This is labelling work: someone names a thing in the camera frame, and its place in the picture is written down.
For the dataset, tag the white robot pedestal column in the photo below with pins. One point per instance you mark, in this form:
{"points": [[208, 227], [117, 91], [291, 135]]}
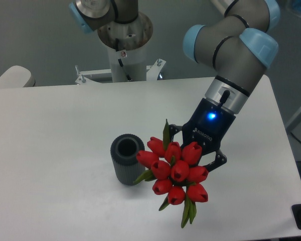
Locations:
{"points": [[126, 43]]}

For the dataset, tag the beige chair back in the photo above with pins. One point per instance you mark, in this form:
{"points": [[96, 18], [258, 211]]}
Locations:
{"points": [[17, 77]]}

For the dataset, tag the red tulip bouquet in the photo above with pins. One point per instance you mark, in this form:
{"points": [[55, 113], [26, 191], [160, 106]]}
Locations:
{"points": [[175, 173]]}

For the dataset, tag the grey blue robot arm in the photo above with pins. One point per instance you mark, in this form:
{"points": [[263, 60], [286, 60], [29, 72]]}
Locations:
{"points": [[238, 48]]}

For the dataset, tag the dark grey ribbed vase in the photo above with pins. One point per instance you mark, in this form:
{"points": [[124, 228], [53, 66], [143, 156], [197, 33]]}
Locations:
{"points": [[124, 150]]}

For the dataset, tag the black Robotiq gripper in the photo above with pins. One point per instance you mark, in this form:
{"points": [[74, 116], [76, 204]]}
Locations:
{"points": [[207, 126]]}

